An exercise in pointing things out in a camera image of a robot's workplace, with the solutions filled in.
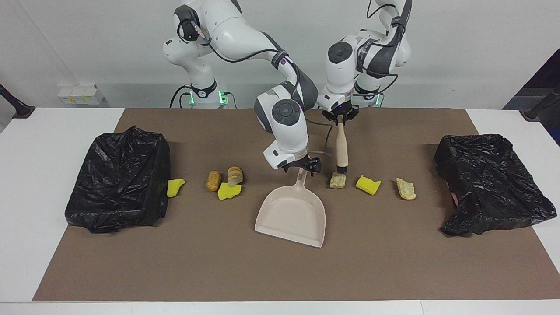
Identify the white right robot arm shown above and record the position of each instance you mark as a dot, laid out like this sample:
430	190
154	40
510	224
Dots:
227	30

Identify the dark furniture panel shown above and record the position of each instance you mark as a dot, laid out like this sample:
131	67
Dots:
553	123

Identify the yellow notched sponge piece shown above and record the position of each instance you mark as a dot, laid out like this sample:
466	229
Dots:
227	192

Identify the beige hand brush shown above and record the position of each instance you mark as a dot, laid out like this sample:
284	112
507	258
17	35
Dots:
341	148

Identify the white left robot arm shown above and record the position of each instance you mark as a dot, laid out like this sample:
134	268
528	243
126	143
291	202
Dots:
345	65

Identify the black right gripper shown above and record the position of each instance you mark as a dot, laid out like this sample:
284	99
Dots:
311	161

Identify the yellow wedge sponge piece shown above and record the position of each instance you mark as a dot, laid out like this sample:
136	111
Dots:
173	188

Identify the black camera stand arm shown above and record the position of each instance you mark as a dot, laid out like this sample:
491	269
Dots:
536	111
19	109

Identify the brown cork-like foam piece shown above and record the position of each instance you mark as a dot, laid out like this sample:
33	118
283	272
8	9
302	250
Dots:
213	181

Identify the brown table mat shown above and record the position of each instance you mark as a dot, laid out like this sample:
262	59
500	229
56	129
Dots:
280	271

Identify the black plastic bin bag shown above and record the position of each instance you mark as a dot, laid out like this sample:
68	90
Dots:
490	183
118	183

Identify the pink bin under bag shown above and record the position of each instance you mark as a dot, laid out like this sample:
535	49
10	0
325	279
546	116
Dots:
454	197

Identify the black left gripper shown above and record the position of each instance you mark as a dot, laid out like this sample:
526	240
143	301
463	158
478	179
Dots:
345	113

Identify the beige orange ridged foam piece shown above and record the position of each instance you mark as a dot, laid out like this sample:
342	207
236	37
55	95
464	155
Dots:
337	181

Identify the grey orange striped foam piece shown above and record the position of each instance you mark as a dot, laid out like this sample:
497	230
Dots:
235	175

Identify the white wall socket box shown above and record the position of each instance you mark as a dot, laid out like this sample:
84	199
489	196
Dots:
78	95

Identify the beige plastic dustpan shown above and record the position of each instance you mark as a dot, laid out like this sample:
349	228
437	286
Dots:
291	214

